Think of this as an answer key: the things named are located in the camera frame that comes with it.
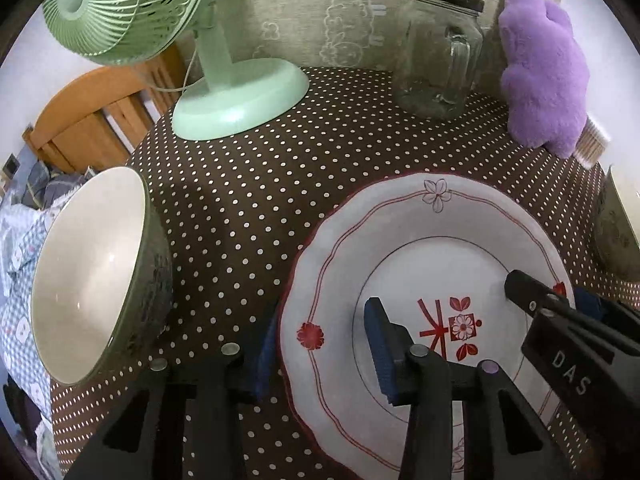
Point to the toothpick container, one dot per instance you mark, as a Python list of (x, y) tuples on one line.
[(591, 144)]

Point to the purple plush toy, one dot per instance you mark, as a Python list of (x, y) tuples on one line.
[(546, 77)]

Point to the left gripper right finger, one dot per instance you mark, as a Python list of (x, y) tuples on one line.
[(503, 437)]

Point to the grey plaid pillow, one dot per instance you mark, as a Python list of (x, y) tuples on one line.
[(46, 183)]

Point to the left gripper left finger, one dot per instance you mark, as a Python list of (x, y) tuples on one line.
[(141, 437)]

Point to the far small ceramic bowl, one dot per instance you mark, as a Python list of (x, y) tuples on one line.
[(616, 229)]

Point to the glass jar with lid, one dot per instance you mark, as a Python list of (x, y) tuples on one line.
[(440, 42)]

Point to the white plate red pattern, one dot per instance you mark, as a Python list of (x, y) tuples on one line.
[(436, 250)]

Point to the wooden bed headboard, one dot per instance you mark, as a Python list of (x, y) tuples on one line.
[(99, 118)]

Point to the wall socket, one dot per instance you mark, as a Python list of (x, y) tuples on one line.
[(10, 167)]

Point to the brown polka dot tablecloth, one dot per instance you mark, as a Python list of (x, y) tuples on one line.
[(237, 211)]

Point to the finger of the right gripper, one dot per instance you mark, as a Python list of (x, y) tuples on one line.
[(534, 298), (614, 314)]

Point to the blue checked cat blanket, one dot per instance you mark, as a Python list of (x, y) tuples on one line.
[(23, 231)]

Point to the green desk fan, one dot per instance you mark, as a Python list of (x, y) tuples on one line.
[(230, 98)]

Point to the large grey-green bowl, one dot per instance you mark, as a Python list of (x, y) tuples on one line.
[(103, 281)]

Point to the green patterned wall mat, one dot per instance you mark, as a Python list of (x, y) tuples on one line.
[(340, 33)]

